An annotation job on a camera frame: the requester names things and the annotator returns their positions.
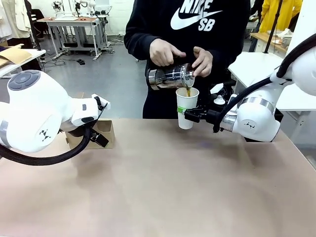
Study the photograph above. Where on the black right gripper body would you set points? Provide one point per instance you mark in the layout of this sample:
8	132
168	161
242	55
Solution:
209	116

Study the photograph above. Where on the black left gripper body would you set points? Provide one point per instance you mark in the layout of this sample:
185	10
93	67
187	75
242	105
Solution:
76	130

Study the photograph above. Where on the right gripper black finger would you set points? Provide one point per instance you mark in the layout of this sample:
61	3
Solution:
191	117
200	108

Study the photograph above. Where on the small cardboard box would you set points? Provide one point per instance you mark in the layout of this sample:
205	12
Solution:
106	130

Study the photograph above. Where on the white paper cup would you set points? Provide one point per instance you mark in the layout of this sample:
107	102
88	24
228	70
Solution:
185	98

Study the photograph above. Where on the glass and chrome coffee pitcher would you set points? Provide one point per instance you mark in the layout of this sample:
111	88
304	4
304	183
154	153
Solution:
168	74

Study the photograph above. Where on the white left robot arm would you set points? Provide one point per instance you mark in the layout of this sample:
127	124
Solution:
32	111

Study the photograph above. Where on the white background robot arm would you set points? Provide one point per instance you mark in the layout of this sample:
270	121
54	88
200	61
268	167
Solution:
86	5

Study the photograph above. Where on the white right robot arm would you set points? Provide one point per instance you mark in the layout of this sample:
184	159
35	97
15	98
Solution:
256	123

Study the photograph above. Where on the person's right forearm black sleeve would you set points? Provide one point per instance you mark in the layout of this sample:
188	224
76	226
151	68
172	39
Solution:
135	39

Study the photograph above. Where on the person's left forearm black sleeve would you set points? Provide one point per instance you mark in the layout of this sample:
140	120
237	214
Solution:
227	49

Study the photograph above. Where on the person's left hand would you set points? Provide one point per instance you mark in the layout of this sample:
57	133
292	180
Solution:
203	61

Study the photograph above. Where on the person's right hand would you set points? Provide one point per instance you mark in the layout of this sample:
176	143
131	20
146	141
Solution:
163	51

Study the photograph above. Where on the white side table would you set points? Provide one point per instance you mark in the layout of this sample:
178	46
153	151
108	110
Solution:
249	66

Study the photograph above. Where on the small black floor object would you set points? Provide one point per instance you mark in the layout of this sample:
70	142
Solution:
80	61

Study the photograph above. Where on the white table with cardboard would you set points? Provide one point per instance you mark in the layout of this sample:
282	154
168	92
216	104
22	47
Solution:
29	58

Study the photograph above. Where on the wooden table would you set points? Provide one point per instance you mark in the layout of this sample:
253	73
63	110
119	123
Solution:
261	38

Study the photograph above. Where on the person in black clothes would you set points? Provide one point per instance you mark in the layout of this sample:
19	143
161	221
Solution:
153	24

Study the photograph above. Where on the brown cardboard sheets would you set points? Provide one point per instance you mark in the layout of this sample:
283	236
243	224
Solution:
13	53

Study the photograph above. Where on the grey metal workbench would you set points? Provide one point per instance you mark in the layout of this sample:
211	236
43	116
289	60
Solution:
74	23

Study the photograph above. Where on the white dishes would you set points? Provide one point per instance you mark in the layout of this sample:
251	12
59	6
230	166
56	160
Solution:
285	38

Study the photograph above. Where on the black tripod pole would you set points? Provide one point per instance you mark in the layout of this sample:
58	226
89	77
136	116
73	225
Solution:
272	27

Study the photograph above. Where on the black clothes rack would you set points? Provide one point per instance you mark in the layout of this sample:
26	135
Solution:
37	24

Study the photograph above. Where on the person in yellow jacket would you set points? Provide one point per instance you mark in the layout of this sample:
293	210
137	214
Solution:
271	14

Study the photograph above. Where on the cream hanging coat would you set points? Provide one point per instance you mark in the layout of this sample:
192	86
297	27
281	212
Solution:
14	17

